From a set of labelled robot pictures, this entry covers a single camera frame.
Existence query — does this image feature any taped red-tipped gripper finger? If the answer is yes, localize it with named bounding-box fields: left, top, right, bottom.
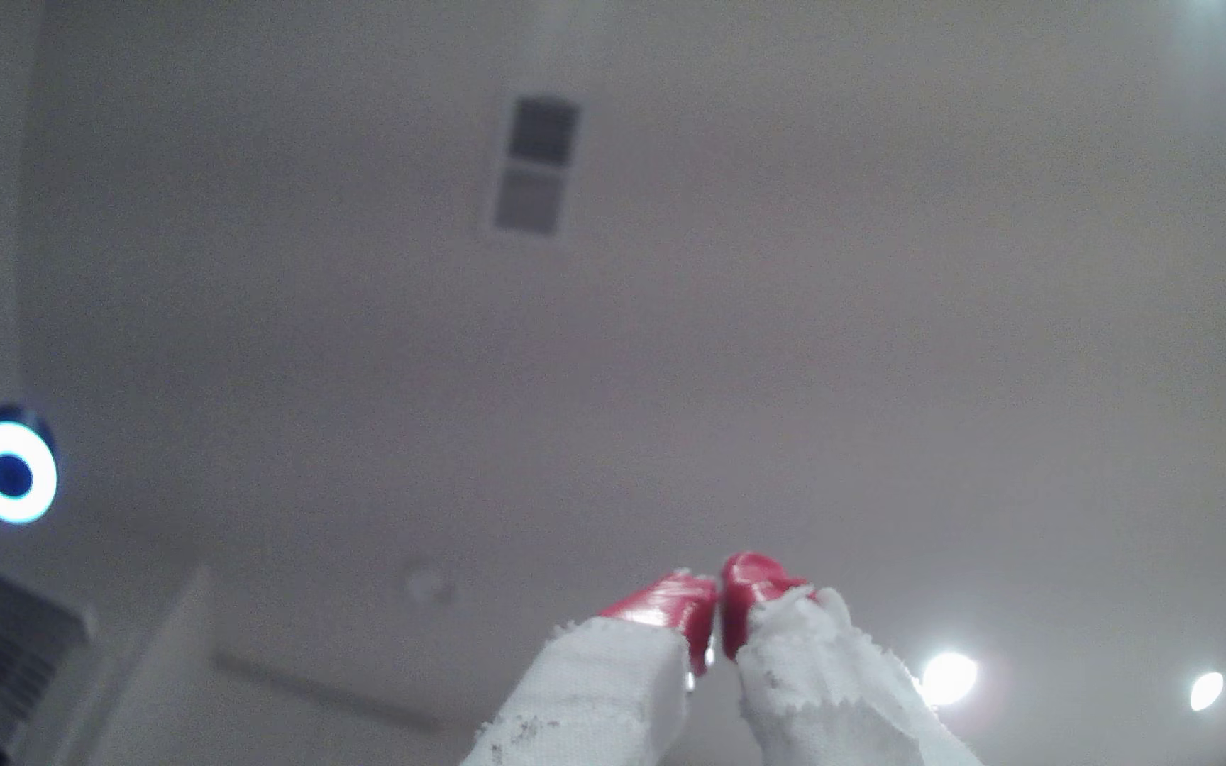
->
left=460, top=569, right=721, bottom=766
left=720, top=550, right=985, bottom=766

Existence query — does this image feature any ceiling air vent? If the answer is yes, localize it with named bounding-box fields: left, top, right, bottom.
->
left=492, top=94, right=585, bottom=238

